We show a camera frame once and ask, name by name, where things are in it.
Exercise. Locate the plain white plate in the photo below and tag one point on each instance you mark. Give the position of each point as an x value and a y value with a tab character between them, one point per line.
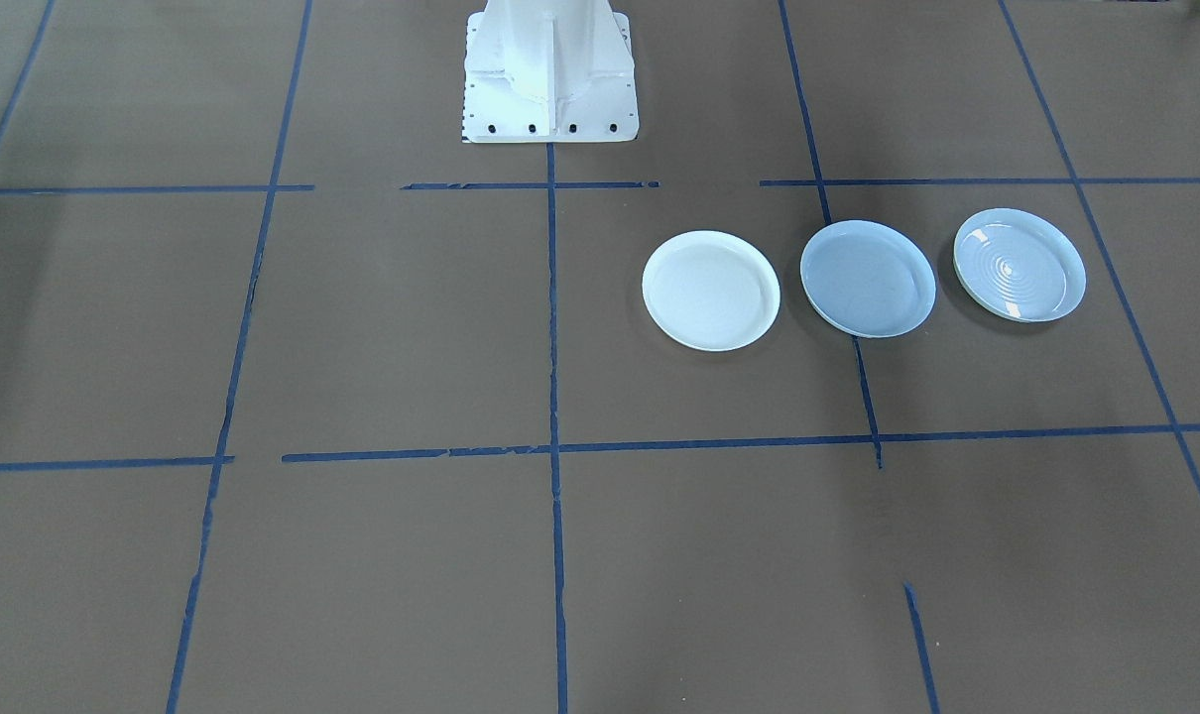
709	293

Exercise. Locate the ribbed light blue plate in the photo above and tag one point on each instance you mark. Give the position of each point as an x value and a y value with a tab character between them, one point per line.
1019	266

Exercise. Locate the plain light blue plate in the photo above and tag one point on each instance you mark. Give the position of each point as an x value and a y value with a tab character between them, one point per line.
866	280

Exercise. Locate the white mounting pedestal with plate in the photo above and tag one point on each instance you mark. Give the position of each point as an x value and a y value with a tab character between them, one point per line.
550	69

